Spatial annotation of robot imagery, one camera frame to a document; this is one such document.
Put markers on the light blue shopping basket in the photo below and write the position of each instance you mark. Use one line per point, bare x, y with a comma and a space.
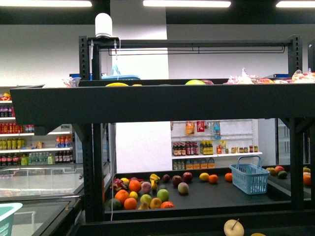
7, 211

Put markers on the white sauce bottle shelf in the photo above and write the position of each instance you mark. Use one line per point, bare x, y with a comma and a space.
211, 144

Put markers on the far lemon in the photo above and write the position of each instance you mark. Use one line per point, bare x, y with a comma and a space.
204, 177

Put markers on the far dark red apple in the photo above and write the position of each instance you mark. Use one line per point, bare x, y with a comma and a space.
176, 180

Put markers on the far peach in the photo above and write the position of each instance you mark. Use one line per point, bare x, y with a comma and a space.
183, 188

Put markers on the far green apple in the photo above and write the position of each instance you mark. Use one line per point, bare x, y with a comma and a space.
163, 195

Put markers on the small blue basket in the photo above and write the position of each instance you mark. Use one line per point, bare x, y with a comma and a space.
250, 178

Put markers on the white pear with stem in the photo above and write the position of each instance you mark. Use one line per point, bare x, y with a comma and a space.
233, 228

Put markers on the glass top freezer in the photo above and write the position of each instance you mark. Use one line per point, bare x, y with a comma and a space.
50, 195

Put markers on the yellow orange apple back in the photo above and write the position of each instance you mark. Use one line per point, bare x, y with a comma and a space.
258, 234

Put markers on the black shelf frame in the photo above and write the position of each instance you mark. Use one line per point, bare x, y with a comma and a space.
93, 103

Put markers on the white dome camera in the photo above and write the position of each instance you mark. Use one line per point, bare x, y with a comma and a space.
103, 26

